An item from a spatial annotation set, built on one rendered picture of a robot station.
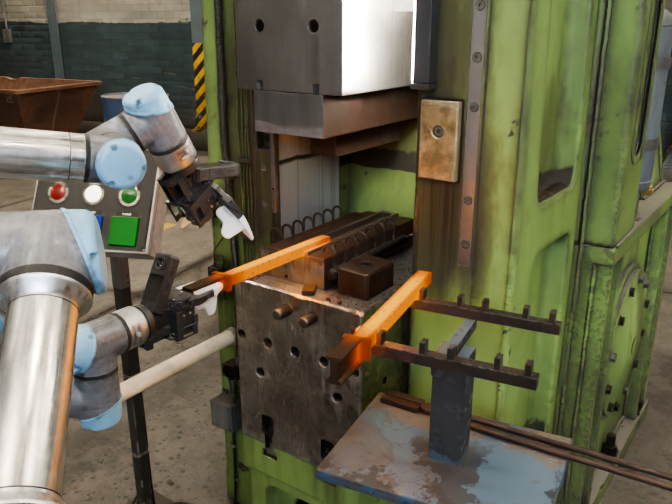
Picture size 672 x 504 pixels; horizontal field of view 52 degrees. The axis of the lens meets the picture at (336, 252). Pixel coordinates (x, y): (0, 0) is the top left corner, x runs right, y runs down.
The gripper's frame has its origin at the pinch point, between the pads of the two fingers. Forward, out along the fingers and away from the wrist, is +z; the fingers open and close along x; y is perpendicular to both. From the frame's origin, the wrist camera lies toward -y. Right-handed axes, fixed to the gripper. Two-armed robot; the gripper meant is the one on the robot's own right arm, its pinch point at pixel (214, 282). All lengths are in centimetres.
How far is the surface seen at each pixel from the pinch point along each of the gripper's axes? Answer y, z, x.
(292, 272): 6.4, 27.7, -2.0
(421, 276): -2.9, 20.5, 36.8
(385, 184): -6, 76, -5
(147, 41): -34, 509, -623
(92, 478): 99, 23, -90
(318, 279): 6.5, 27.7, 5.9
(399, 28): -50, 50, 13
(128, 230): -1.2, 12.1, -42.4
